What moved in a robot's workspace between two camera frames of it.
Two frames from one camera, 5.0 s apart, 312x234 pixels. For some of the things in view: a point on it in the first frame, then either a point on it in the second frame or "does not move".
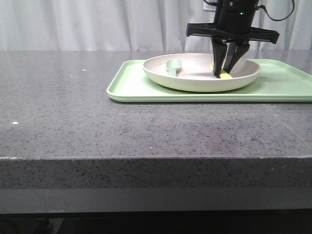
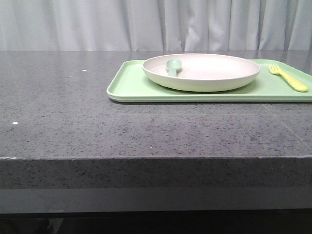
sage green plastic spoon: (171, 65) does not move
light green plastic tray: (279, 80) does not move
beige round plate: (191, 72) does not move
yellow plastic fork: (223, 74) -> (298, 85)
